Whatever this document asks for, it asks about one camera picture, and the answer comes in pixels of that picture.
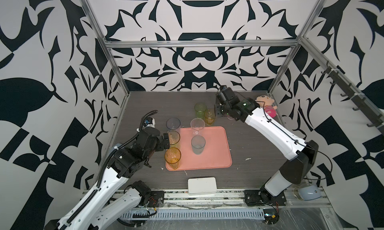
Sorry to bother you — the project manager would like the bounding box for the yellow-green glass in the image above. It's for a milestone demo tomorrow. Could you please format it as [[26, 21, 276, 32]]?
[[168, 131, 181, 149]]

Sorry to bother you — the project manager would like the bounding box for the amber tall glass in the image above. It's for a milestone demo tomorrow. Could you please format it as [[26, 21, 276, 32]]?
[[165, 148, 182, 169]]

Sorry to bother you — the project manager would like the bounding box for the green small glass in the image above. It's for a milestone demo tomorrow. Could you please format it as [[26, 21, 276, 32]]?
[[194, 102, 207, 120]]

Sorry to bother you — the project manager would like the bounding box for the blue-purple glass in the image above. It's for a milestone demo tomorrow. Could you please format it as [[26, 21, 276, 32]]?
[[166, 118, 181, 133]]

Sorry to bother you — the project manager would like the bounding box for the clear tall glass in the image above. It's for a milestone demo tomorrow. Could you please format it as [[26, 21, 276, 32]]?
[[191, 118, 205, 136]]

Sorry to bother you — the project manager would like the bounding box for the teal glass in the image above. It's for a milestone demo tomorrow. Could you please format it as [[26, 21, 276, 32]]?
[[191, 136, 206, 155]]

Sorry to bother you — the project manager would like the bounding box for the pink tray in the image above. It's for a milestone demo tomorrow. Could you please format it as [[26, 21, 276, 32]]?
[[177, 127, 232, 171]]

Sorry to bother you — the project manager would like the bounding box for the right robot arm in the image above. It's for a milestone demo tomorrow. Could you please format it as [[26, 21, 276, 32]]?
[[215, 85, 319, 203]]

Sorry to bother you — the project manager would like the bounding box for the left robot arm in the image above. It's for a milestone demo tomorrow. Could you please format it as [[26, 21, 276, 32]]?
[[44, 127, 170, 230]]

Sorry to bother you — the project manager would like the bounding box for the yellow short glass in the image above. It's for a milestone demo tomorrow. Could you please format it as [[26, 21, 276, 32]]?
[[205, 108, 216, 126]]

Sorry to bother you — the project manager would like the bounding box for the pink plush doll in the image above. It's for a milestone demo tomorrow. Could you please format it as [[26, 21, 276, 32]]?
[[255, 95, 277, 118]]

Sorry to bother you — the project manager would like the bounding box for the white box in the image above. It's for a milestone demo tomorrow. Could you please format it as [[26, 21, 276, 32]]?
[[188, 177, 217, 196]]

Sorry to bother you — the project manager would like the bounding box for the grey white dish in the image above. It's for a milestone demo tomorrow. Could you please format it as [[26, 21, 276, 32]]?
[[294, 185, 322, 201]]

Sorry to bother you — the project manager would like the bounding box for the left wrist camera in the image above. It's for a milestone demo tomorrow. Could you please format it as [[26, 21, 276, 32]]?
[[143, 117, 156, 129]]

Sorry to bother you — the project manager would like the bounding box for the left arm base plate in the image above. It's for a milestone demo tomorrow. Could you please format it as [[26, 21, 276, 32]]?
[[145, 191, 165, 208]]

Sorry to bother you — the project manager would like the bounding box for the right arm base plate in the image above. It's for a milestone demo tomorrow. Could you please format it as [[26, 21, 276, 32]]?
[[244, 189, 287, 207]]

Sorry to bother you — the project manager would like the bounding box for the white cable duct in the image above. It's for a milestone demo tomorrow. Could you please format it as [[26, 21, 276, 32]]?
[[121, 209, 265, 221]]

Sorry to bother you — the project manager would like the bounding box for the wall hook rail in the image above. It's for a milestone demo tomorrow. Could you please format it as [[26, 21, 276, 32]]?
[[321, 61, 384, 129]]

